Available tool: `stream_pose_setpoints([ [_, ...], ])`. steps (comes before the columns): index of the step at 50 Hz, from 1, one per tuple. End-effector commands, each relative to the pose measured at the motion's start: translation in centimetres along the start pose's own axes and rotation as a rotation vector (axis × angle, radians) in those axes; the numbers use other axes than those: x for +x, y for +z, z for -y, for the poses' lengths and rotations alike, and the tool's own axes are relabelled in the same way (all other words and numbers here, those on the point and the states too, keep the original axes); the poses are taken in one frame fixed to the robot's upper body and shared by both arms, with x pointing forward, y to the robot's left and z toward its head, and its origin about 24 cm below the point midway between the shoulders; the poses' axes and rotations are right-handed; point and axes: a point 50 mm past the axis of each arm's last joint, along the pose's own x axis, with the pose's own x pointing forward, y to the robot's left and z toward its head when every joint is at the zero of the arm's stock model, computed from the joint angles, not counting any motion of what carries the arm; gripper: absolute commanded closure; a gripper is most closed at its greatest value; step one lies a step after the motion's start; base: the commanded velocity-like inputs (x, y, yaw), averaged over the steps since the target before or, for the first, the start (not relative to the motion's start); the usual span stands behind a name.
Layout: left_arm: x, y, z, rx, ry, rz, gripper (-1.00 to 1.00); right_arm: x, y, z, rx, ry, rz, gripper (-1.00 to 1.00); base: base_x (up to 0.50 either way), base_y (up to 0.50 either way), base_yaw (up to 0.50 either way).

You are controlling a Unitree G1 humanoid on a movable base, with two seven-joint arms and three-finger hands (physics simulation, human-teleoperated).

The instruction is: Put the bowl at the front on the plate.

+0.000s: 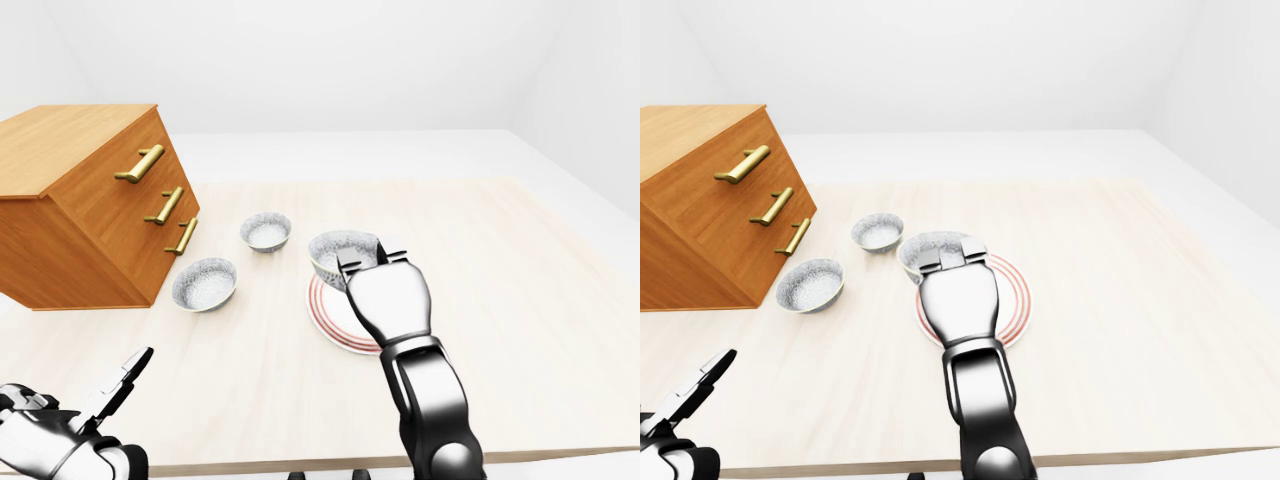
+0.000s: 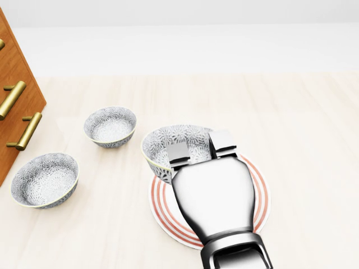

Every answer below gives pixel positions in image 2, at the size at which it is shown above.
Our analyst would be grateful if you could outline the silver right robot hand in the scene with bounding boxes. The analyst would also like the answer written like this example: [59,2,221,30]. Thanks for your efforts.
[166,129,258,245]

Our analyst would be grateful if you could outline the grey floral patterned bowl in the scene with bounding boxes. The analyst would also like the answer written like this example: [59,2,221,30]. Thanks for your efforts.
[83,105,137,149]
[140,124,217,185]
[10,152,80,210]

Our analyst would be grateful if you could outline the white plate with red rings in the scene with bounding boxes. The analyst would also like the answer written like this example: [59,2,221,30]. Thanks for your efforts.
[148,152,272,251]

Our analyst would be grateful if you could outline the wooden cabinet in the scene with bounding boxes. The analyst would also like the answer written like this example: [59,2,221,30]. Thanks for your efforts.
[0,7,47,187]

